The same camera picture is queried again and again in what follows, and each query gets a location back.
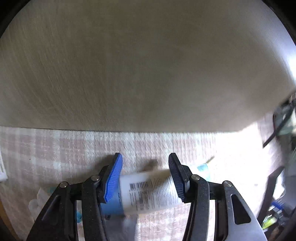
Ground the white blue tube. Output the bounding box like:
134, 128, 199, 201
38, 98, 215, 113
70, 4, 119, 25
101, 169, 182, 215

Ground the plaid table cloth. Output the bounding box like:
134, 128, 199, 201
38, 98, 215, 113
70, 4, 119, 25
1, 125, 273, 240

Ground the clear plastic bag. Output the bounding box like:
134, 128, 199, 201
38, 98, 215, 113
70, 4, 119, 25
28, 187, 56, 221

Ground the black storage bin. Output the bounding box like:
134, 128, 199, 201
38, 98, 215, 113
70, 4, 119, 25
257, 93, 295, 240

